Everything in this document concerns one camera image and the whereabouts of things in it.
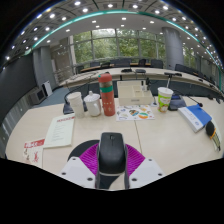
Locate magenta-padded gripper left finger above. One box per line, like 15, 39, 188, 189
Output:
59, 143, 101, 190

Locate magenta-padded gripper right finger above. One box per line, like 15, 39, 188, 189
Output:
124, 143, 166, 190

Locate black computer mouse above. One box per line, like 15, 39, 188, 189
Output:
95, 132, 129, 178

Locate white printed pamphlet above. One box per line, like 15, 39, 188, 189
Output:
43, 113, 76, 149

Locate red and white leaflet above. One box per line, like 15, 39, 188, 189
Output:
22, 137, 46, 169

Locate colourful sticker sheet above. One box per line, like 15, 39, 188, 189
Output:
115, 104, 156, 122

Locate dark conference microphone unit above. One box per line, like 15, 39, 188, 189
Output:
62, 73, 101, 116
168, 94, 204, 112

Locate white paper cup stack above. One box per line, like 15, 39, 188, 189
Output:
66, 91, 86, 119

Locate white lidded mug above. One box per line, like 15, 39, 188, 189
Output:
83, 90, 102, 118

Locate green printed paper cup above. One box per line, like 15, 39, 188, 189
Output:
157, 86, 175, 113

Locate white cardboard box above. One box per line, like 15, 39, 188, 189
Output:
116, 80, 155, 107

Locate blue folder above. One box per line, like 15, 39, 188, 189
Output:
186, 104, 213, 129

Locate red bottle with green band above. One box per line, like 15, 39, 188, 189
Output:
97, 72, 117, 117

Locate white paper sheet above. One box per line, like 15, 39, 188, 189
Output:
213, 120, 224, 149

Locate grey boxy floor appliance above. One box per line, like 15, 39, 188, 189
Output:
28, 87, 48, 106

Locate long curved conference desk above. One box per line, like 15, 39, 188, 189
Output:
58, 66, 224, 98

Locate grey round column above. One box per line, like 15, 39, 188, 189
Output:
162, 27, 185, 71
32, 45, 54, 89

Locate black office chairs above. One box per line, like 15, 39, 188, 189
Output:
76, 58, 221, 88

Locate round ceiling lights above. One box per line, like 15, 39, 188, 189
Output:
3, 0, 224, 64

